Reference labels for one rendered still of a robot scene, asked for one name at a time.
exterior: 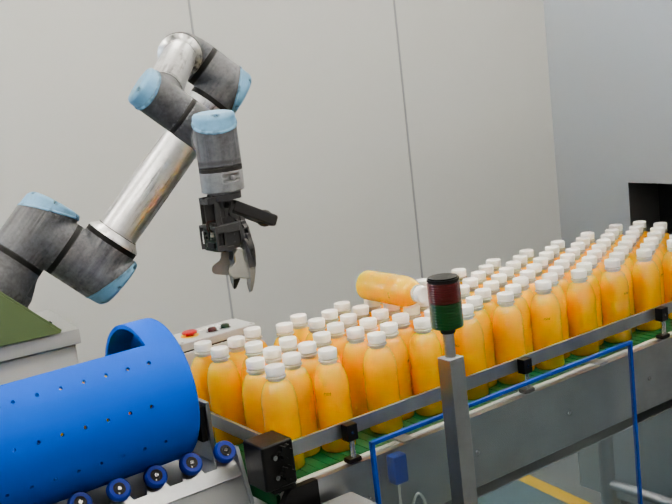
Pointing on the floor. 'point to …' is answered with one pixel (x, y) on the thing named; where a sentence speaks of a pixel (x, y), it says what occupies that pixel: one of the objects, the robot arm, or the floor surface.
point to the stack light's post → (457, 429)
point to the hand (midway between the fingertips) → (244, 283)
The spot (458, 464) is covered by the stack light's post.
